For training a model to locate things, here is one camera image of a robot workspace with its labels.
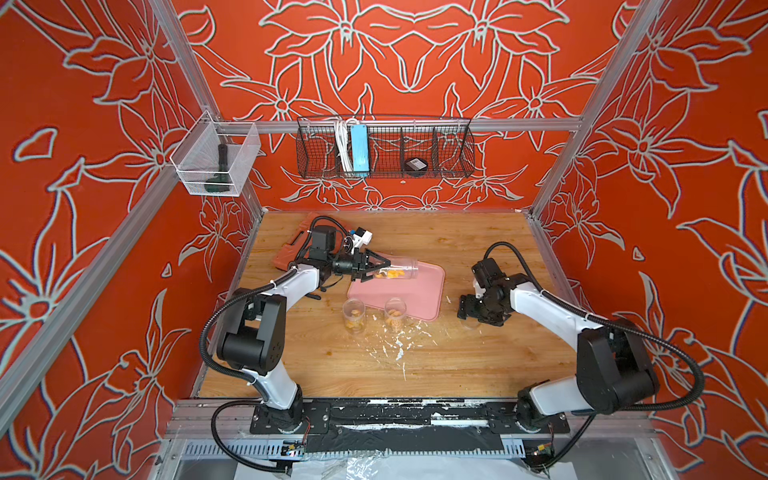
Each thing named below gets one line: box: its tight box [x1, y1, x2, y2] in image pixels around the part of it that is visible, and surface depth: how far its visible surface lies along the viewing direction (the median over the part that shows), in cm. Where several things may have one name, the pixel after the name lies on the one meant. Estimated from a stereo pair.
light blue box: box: [351, 124, 369, 173], surface depth 91 cm
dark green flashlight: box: [204, 143, 232, 192], surface depth 82 cm
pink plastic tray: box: [346, 260, 445, 322], surface depth 97 cm
